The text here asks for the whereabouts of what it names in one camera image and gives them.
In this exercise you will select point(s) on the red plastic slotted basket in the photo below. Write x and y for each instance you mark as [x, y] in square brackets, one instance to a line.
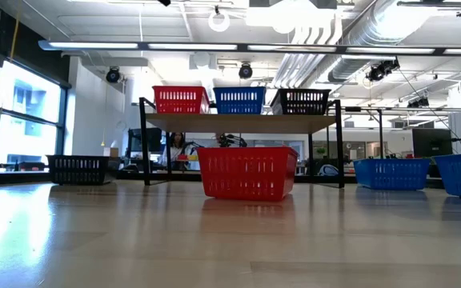
[246, 176]
[180, 105]

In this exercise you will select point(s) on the black background robot arm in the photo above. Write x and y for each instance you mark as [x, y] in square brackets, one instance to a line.
[230, 141]

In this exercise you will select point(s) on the wooden shelf with black legs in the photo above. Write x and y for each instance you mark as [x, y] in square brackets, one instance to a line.
[238, 124]

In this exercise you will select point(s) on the long ceiling light bar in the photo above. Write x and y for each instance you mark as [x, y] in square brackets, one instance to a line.
[94, 45]

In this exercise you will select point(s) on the black computer monitor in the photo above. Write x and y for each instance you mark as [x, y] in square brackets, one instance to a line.
[152, 140]

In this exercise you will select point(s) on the person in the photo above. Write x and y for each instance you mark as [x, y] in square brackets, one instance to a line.
[177, 150]

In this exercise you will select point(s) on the small cardboard box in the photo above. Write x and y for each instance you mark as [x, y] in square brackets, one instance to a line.
[112, 152]

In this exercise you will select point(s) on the black plastic slotted basket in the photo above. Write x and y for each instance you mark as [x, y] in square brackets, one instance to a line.
[300, 106]
[78, 170]

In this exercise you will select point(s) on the black ceiling spotlight cluster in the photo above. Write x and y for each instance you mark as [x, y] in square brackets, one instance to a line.
[418, 102]
[376, 73]

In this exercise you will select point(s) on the white and blue rounded object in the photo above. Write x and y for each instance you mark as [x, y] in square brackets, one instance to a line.
[328, 170]

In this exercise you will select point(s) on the large black monitor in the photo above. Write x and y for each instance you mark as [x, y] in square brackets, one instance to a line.
[430, 142]

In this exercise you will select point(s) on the round black ceiling camera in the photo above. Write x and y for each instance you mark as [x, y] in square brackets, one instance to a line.
[113, 75]
[245, 71]

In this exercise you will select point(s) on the large window with dark frame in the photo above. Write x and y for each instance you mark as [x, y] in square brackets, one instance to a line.
[26, 92]

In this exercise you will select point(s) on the silver ventilation duct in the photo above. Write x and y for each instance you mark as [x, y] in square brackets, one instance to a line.
[374, 28]

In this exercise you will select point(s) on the black aluminium rig frame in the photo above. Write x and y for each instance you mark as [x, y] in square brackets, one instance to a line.
[22, 178]

